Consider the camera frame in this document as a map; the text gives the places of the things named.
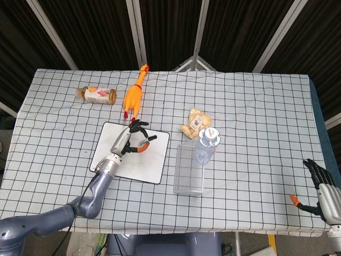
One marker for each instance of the white dry-erase board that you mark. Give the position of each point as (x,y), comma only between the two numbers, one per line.
(152,162)

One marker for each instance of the white black checkered tablecloth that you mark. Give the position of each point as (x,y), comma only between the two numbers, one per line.
(253,133)

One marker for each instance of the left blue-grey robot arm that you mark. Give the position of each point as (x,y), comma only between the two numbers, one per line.
(98,192)

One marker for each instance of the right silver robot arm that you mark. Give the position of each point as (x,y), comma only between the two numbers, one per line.
(335,237)

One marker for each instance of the metal table leg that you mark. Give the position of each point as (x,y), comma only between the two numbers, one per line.
(238,244)

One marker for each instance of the orange rubber chicken toy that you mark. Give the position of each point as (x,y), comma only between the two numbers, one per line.
(133,97)

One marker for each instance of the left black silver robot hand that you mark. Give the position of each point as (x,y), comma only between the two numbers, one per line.
(121,141)

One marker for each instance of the clear water bottle white cap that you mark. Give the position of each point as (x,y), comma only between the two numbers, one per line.
(206,146)

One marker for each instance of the white triangular partition foot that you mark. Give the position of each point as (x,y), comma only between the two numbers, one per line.
(193,64)

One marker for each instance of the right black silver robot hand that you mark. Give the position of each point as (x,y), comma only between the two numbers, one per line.
(330,202)

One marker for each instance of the white plastic bag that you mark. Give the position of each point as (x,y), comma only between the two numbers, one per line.
(85,244)

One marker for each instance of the white partition frame post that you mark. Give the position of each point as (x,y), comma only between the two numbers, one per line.
(53,34)
(199,32)
(137,32)
(279,34)

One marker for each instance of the clear bag of snacks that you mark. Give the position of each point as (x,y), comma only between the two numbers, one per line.
(195,121)

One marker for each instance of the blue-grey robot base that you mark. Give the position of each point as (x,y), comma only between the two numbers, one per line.
(165,245)

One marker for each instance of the blue table side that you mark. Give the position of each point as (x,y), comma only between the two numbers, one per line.
(323,133)

